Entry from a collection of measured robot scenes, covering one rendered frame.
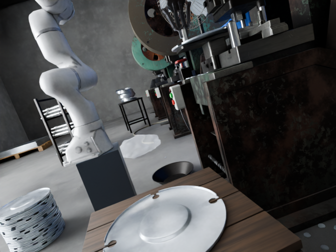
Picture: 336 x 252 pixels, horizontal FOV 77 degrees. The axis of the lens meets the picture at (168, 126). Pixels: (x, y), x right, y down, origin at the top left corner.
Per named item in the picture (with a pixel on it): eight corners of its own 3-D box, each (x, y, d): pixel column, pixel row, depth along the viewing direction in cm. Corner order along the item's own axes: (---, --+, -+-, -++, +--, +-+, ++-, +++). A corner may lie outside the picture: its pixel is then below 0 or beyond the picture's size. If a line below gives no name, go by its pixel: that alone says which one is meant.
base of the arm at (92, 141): (59, 170, 85) (45, 138, 82) (69, 157, 103) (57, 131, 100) (113, 151, 89) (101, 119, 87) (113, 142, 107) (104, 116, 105)
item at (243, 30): (240, 39, 89) (238, 28, 88) (226, 47, 104) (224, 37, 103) (260, 33, 90) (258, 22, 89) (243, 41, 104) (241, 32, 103)
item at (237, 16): (236, 20, 92) (234, 11, 92) (231, 24, 97) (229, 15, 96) (242, 18, 93) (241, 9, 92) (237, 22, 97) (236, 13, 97)
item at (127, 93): (130, 133, 374) (115, 89, 359) (127, 130, 417) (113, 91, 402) (151, 125, 385) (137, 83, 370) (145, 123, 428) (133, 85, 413)
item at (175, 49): (201, 46, 113) (200, 44, 113) (249, 23, 90) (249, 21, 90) (159, 56, 97) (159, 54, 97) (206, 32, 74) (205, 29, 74)
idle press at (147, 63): (154, 123, 398) (124, 28, 364) (149, 118, 494) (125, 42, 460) (228, 99, 417) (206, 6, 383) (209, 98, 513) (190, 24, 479)
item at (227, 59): (240, 63, 75) (236, 46, 74) (203, 73, 119) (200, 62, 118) (316, 39, 77) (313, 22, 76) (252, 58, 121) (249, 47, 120)
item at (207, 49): (190, 77, 89) (181, 44, 87) (183, 78, 103) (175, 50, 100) (244, 60, 91) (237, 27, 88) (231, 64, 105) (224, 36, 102)
